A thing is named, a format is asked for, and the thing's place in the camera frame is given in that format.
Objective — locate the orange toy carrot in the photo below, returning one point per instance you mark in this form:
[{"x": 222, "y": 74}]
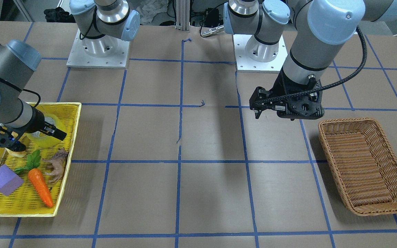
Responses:
[{"x": 35, "y": 176}]

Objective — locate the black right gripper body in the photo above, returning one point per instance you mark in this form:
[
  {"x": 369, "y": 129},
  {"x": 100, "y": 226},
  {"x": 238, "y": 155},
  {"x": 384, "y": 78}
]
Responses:
[{"x": 37, "y": 121}]

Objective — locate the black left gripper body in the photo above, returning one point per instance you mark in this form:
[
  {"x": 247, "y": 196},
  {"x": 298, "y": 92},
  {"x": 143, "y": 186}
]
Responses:
[{"x": 277, "y": 91}]

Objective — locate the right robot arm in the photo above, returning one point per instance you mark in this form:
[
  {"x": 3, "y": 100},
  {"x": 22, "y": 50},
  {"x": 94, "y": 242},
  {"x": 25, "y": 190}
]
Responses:
[{"x": 96, "y": 19}]

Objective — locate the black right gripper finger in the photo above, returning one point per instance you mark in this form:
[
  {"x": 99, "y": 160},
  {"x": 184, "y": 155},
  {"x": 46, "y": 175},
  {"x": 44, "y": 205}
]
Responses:
[
  {"x": 16, "y": 146},
  {"x": 53, "y": 131}
]

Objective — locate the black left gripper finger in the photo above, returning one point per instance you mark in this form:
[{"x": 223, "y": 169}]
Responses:
[
  {"x": 304, "y": 110},
  {"x": 261, "y": 101}
]

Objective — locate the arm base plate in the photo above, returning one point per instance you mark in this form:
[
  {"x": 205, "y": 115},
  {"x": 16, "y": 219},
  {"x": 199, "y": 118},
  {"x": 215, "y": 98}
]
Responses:
[
  {"x": 255, "y": 57},
  {"x": 103, "y": 53}
]

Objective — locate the toy croissant bread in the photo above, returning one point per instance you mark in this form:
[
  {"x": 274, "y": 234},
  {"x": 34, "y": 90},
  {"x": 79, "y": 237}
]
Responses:
[{"x": 16, "y": 153}]

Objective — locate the brown wicker basket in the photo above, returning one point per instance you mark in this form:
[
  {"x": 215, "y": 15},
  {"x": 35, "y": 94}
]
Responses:
[{"x": 363, "y": 164}]

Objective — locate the brown toy dinosaur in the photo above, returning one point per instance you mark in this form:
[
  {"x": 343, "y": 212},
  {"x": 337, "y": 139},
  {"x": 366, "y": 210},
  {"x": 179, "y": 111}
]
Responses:
[{"x": 57, "y": 163}]

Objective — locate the purple foam block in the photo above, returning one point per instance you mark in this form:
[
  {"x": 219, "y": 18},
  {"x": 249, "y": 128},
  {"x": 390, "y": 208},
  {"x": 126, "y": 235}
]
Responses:
[{"x": 9, "y": 180}]

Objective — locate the aluminium frame post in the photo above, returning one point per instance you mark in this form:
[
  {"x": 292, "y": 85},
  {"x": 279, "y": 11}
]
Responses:
[{"x": 183, "y": 15}]

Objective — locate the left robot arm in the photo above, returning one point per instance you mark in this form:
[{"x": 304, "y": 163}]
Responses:
[{"x": 323, "y": 27}]

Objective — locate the yellow plastic basket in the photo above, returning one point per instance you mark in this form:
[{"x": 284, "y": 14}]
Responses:
[{"x": 25, "y": 201}]

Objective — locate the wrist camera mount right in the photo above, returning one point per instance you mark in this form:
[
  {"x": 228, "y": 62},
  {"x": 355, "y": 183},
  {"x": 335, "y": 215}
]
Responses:
[{"x": 6, "y": 135}]

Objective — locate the yellow tape roll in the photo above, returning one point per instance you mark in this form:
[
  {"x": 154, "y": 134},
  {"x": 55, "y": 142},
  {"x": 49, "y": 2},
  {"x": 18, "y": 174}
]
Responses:
[{"x": 47, "y": 141}]

